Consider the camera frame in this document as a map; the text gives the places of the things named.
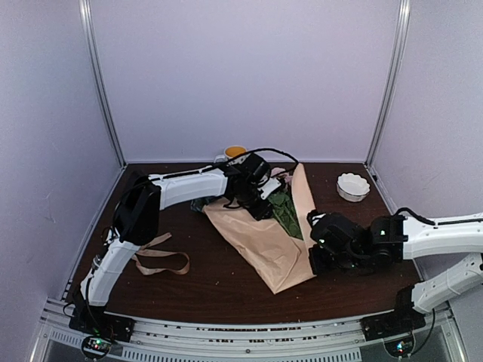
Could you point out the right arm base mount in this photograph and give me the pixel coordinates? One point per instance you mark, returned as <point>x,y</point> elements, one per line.
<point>402,319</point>

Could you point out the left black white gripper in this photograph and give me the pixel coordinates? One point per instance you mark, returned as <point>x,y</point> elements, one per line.
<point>259,213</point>

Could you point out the right aluminium frame post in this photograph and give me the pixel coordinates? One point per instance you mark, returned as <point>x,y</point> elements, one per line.
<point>398,51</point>

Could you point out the left aluminium frame post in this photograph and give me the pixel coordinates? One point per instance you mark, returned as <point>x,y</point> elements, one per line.
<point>102,97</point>

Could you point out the circuit board with leds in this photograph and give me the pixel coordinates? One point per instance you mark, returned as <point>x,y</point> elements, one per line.
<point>95,347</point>
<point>399,348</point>

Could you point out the green and tan wrapping paper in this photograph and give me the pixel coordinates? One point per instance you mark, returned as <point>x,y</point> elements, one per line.
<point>281,261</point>

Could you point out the left circuit board with leds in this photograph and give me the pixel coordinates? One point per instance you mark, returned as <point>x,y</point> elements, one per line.
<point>95,347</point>

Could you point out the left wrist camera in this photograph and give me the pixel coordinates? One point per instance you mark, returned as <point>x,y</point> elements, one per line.
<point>254,166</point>

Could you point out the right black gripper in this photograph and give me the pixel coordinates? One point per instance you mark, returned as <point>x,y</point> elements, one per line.
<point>318,266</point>

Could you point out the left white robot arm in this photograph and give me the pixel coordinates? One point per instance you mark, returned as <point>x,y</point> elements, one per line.
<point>136,216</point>

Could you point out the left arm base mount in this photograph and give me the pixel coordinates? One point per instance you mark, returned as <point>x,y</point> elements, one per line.
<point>95,321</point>

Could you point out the white scalloped dish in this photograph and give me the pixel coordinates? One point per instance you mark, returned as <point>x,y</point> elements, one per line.
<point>352,187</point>

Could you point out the right circuit board with leds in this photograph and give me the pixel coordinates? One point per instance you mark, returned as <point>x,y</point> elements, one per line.
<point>399,348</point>

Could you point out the white mug with orange inside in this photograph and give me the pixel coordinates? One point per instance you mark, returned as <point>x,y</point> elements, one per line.
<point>229,153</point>

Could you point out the aluminium frame post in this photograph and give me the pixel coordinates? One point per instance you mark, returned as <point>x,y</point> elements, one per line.
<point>398,51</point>
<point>102,97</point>

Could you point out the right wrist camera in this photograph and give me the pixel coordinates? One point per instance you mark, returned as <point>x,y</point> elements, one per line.
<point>333,232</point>

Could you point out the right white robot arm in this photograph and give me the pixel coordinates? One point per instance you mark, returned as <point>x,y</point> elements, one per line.
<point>406,235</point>

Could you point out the front aluminium rail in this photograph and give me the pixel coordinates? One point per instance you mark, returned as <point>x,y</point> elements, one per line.
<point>331,340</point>

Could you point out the blue hydrangea fake flower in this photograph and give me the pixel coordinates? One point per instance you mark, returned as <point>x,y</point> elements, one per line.
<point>283,210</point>

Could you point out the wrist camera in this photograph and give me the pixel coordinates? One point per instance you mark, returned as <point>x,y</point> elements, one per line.
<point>333,232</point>
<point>254,166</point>

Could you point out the beige ribbon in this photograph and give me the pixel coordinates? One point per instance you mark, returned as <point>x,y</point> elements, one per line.
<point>148,251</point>

